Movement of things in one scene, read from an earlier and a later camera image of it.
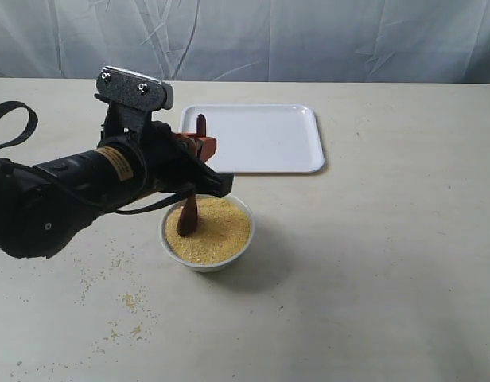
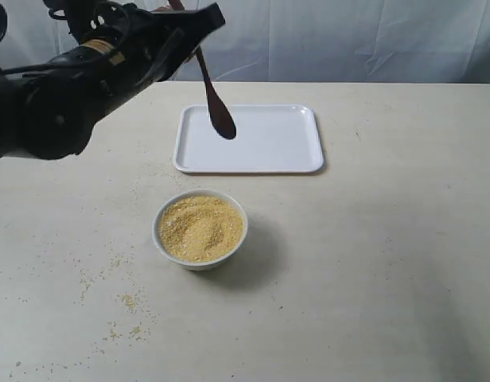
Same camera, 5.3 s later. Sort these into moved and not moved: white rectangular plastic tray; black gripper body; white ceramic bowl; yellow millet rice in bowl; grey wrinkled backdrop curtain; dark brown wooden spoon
Moved: black gripper body; dark brown wooden spoon; white ceramic bowl
Not moved: yellow millet rice in bowl; white rectangular plastic tray; grey wrinkled backdrop curtain
